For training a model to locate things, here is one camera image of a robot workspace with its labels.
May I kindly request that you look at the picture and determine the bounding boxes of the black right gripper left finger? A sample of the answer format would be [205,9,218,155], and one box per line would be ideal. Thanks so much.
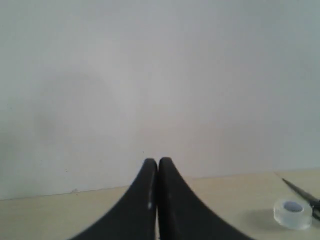
[73,158,158,240]

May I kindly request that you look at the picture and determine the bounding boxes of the clear tape roll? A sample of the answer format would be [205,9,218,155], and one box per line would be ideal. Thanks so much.
[273,199,313,230]

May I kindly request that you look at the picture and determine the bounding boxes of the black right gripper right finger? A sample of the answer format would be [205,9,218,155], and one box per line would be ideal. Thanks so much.
[157,157,251,240]

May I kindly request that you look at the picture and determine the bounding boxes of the black scissors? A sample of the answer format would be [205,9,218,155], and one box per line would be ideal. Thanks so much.
[282,178,320,221]

